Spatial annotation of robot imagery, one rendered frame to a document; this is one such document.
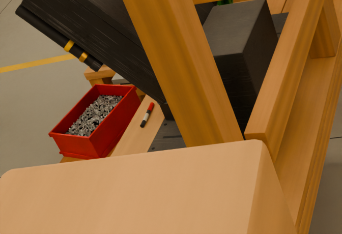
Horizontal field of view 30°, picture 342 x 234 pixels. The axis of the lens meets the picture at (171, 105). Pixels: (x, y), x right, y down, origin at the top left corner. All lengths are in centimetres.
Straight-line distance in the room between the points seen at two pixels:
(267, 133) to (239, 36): 50
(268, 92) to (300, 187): 41
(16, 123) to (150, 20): 354
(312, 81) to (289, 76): 62
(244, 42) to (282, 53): 20
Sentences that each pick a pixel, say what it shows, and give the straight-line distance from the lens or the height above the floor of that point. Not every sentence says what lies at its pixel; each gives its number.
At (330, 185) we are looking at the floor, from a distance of 310.
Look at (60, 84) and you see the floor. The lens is 485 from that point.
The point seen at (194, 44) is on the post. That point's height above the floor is 155.
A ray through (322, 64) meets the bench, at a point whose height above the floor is 88.
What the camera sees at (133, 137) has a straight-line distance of 223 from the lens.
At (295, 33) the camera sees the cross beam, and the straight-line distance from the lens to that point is 170.
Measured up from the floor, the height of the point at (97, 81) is 80.
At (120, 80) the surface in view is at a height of 113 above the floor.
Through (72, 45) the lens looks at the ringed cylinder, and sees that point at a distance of 194.
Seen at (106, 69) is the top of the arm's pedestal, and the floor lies 85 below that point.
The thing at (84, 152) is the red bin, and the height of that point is 84.
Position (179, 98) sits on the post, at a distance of 126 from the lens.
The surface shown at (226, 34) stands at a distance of 188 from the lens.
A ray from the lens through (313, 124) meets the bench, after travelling 202.
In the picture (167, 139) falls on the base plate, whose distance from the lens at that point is 214.
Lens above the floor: 211
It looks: 32 degrees down
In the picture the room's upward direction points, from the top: 23 degrees counter-clockwise
